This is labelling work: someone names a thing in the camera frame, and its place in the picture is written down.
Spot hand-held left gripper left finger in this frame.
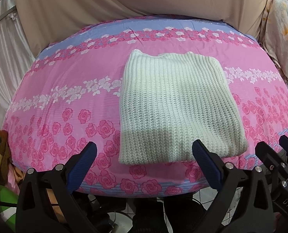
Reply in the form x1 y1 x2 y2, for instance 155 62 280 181
17 141 103 233

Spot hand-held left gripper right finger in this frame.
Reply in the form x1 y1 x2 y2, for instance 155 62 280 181
192 139 280 233

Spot white knit sweater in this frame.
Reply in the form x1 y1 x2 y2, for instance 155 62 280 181
118 49 248 165

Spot pink floral blanket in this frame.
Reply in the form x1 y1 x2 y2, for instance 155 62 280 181
2 15 288 198

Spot brown cloth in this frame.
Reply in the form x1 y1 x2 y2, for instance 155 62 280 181
0 126 25 192

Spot green plastic object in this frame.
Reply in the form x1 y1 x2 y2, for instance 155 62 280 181
0 183 20 220

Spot pale floral print cloth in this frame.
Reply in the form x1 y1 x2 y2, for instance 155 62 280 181
261 0 288 83

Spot white satin curtain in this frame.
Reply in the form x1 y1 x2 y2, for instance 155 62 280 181
0 0 38 127

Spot beige cloth backdrop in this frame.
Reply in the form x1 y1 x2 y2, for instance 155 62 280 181
14 0 273 54

